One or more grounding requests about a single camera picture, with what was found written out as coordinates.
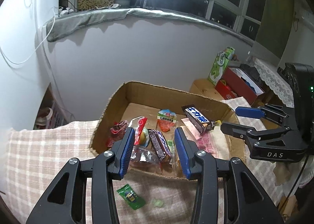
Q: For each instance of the lace covered side table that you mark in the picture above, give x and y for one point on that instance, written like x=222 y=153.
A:
x=268 y=74

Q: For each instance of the pink plaid tablecloth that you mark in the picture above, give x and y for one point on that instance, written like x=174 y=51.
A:
x=34 y=157

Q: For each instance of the green small snack packet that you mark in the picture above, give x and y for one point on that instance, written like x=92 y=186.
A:
x=131 y=197

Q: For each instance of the large Snickers bar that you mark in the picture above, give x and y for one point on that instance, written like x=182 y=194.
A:
x=201 y=123

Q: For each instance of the red shoe box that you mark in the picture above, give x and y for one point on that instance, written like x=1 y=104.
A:
x=235 y=83

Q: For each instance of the small dark Snickers bar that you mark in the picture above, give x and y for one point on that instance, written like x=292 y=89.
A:
x=160 y=145

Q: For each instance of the round lollipop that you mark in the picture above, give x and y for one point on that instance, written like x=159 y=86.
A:
x=141 y=132

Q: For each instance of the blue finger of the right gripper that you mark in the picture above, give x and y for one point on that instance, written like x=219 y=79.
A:
x=241 y=131
x=249 y=112

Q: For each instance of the white power strip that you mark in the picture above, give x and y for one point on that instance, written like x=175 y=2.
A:
x=65 y=11

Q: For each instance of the open cardboard box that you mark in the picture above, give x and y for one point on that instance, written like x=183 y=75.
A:
x=154 y=112

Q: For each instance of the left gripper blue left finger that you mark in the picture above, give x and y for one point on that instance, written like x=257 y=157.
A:
x=64 y=199

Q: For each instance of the packaged white bread slices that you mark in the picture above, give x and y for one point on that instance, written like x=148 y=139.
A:
x=213 y=142

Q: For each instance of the green jelly cup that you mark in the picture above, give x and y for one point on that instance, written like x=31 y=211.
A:
x=173 y=147

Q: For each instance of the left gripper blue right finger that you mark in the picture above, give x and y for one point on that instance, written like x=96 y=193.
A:
x=245 y=200

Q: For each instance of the red clear candy wrapper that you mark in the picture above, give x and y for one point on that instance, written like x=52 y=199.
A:
x=117 y=133

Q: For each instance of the red date snack packet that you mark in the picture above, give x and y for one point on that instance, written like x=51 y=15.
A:
x=145 y=159

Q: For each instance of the right gloved hand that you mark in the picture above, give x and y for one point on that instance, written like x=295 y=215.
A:
x=285 y=172

